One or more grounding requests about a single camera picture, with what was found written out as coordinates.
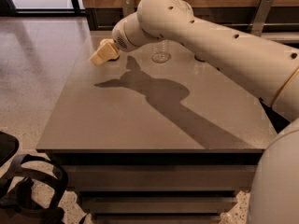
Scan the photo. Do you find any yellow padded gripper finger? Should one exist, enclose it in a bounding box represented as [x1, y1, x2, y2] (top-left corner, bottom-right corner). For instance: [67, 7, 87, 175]
[90, 43, 120, 66]

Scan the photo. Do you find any yellow sponge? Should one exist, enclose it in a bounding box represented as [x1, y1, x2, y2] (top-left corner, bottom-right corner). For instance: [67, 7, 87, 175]
[100, 38, 114, 46]

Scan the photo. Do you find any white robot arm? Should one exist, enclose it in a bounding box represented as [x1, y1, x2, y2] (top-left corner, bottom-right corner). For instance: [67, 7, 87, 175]
[90, 0, 299, 224]

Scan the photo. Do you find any clear plastic water bottle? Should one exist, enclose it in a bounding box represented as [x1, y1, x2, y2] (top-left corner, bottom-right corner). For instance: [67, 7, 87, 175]
[151, 40, 171, 63]

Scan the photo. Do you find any green soda can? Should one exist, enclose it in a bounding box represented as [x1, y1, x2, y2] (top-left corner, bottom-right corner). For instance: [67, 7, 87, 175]
[194, 55, 205, 63]

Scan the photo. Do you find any grey drawer table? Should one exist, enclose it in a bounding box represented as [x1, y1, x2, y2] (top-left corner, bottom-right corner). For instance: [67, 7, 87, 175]
[37, 32, 275, 224]

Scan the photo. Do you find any black chair seat edge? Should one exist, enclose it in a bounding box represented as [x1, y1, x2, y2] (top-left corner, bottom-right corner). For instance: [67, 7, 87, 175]
[0, 132, 19, 167]

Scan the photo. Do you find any low grey side shelf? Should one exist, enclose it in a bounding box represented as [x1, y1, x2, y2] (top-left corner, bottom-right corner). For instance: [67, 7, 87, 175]
[262, 32, 299, 44]

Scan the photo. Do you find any left metal wall bracket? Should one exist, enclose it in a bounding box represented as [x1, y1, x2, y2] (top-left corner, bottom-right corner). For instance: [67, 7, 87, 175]
[121, 0, 135, 17]

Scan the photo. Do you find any metal wall bracket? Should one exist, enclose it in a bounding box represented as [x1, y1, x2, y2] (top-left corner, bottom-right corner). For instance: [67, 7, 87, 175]
[249, 0, 275, 36]
[121, 0, 135, 17]

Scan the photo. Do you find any dark window frame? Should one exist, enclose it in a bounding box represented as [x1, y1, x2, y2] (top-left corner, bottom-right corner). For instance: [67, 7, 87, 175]
[0, 0, 84, 16]

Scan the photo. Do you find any right metal wall bracket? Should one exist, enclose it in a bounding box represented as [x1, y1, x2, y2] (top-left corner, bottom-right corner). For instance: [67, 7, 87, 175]
[249, 0, 275, 36]

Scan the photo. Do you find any black bag with straps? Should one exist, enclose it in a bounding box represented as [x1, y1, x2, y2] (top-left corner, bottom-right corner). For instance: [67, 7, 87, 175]
[0, 154, 68, 224]

